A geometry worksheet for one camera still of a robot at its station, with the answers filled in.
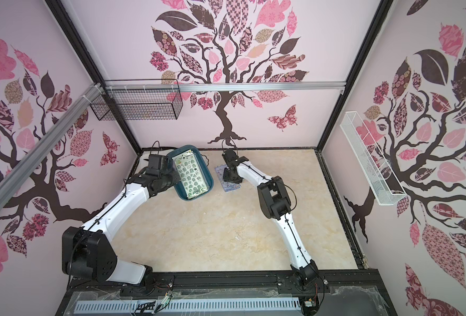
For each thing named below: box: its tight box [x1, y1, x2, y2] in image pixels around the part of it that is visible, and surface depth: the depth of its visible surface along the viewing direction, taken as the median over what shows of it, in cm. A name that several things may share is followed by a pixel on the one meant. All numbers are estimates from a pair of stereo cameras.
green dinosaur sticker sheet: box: [171, 149, 209, 199], surface depth 89 cm
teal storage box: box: [188, 144, 215, 202], surface depth 89 cm
